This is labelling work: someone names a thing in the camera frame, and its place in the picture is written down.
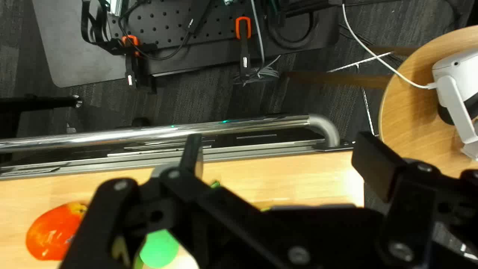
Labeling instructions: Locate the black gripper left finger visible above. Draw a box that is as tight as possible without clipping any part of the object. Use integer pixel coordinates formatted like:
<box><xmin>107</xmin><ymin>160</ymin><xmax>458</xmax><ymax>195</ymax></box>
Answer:
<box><xmin>58</xmin><ymin>133</ymin><xmax>325</xmax><ymax>269</ymax></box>

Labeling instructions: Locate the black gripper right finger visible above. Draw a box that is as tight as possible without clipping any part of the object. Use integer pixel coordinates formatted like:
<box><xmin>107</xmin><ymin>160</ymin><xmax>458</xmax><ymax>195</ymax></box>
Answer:
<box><xmin>350</xmin><ymin>132</ymin><xmax>478</xmax><ymax>269</ymax></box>

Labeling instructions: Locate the light green dimpled ball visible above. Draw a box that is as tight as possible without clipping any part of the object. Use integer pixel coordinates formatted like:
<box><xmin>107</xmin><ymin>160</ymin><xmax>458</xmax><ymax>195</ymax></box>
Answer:
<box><xmin>137</xmin><ymin>229</ymin><xmax>179</xmax><ymax>269</ymax></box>

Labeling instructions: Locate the red toy bell pepper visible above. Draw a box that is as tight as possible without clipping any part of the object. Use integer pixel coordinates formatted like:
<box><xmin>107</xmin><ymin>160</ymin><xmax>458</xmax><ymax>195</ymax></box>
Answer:
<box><xmin>25</xmin><ymin>201</ymin><xmax>89</xmax><ymax>262</ymax></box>

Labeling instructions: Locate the round wooden stool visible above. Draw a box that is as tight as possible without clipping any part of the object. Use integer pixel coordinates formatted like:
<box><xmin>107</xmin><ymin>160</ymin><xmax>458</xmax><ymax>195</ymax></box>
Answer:
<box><xmin>285</xmin><ymin>24</ymin><xmax>478</xmax><ymax>181</ymax></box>

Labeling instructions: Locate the white VR headset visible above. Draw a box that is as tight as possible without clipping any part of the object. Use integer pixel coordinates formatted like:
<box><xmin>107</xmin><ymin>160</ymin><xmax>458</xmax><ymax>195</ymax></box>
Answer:
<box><xmin>430</xmin><ymin>45</ymin><xmax>478</xmax><ymax>162</ymax></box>

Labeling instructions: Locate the black perforated breadboard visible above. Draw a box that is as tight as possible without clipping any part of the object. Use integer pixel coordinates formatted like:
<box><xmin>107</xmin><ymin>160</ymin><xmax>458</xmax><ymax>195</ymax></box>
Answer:
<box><xmin>80</xmin><ymin>0</ymin><xmax>346</xmax><ymax>78</ymax></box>

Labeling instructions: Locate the black pole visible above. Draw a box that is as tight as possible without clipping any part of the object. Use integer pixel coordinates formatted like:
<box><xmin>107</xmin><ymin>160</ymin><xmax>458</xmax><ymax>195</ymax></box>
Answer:
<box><xmin>0</xmin><ymin>93</ymin><xmax>83</xmax><ymax>112</ymax></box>

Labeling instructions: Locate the grey floor mat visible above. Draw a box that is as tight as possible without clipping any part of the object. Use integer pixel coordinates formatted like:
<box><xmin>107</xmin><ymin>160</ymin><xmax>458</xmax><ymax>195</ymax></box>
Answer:
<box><xmin>31</xmin><ymin>0</ymin><xmax>128</xmax><ymax>90</ymax></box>

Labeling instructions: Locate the metal cart handle rail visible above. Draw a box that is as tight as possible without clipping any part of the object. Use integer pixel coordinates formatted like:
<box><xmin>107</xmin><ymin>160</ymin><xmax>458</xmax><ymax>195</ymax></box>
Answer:
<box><xmin>0</xmin><ymin>114</ymin><xmax>343</xmax><ymax>156</ymax></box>

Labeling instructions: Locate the white headset cable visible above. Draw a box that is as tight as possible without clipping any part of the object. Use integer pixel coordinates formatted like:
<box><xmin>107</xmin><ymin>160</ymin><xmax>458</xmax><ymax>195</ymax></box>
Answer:
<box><xmin>338</xmin><ymin>0</ymin><xmax>439</xmax><ymax>93</ymax></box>

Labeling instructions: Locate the black clamp orange handle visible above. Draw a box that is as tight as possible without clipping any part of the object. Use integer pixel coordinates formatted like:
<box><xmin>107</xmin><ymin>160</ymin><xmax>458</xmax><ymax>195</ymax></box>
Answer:
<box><xmin>232</xmin><ymin>15</ymin><xmax>253</xmax><ymax>81</ymax></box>
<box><xmin>101</xmin><ymin>33</ymin><xmax>158</xmax><ymax>95</ymax></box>

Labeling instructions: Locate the black cable coil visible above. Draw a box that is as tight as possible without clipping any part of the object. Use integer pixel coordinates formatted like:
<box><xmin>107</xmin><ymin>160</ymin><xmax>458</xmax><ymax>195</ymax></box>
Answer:
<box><xmin>265</xmin><ymin>0</ymin><xmax>344</xmax><ymax>51</ymax></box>

